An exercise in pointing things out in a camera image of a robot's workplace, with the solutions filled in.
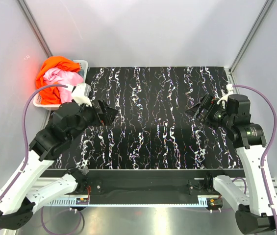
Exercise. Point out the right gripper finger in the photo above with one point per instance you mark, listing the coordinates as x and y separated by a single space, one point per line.
206 101
195 112

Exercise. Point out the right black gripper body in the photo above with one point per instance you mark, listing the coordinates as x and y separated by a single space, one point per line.
214 111

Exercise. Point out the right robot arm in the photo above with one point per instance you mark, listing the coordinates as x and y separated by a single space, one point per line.
256 212

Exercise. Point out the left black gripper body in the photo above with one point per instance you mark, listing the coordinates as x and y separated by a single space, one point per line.
92 117

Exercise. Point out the pink t shirt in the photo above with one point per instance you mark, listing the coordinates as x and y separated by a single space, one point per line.
59 95

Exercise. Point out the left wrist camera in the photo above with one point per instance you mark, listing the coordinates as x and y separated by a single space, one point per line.
80 94

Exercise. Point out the blue t shirt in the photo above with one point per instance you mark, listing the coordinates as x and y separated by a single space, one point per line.
81 72

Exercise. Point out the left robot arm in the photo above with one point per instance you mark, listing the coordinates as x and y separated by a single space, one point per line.
18 203

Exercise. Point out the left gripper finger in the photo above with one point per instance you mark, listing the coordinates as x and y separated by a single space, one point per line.
104 108
107 117

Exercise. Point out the orange t shirt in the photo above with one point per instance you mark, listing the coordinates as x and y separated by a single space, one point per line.
55 71

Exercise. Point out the white plastic basket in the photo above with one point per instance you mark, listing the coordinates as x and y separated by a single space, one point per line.
79 73

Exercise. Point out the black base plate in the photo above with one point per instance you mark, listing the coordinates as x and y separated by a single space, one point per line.
147 187

